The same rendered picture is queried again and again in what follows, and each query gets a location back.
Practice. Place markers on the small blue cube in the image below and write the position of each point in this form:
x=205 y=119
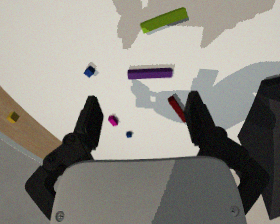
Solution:
x=128 y=134
x=89 y=71

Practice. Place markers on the dark red rod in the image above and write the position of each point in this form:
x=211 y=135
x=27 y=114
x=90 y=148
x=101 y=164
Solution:
x=172 y=101

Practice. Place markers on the magenta block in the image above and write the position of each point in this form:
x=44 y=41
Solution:
x=113 y=120

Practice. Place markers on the purple rod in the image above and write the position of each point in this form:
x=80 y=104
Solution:
x=149 y=73

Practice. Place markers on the lime green rod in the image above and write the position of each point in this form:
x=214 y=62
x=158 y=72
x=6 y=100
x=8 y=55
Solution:
x=164 y=19

